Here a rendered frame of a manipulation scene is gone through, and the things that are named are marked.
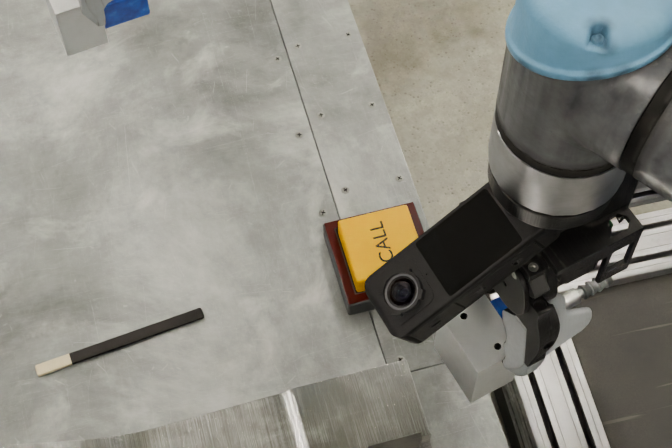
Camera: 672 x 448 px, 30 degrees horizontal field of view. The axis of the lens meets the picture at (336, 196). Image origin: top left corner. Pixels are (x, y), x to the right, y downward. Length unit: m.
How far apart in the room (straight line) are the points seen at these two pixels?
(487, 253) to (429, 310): 0.05
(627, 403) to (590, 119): 1.11
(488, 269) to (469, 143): 1.38
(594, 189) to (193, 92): 0.57
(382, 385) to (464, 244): 0.22
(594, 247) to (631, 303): 0.99
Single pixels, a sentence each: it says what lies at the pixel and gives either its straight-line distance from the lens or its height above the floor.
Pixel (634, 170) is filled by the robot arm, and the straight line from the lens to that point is 0.60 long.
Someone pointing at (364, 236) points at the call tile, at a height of 0.84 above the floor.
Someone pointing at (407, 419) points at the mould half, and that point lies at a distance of 0.90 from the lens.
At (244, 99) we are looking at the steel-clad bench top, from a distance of 1.15.
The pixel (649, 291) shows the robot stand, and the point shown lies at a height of 0.21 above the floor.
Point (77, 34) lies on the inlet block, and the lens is 1.05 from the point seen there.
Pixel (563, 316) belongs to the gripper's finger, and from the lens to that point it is 0.81.
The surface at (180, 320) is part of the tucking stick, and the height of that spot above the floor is 0.80.
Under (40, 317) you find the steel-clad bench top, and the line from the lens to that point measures 1.06.
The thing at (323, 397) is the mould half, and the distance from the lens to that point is 0.91.
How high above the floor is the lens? 1.73
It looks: 59 degrees down
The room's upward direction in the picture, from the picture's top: 1 degrees counter-clockwise
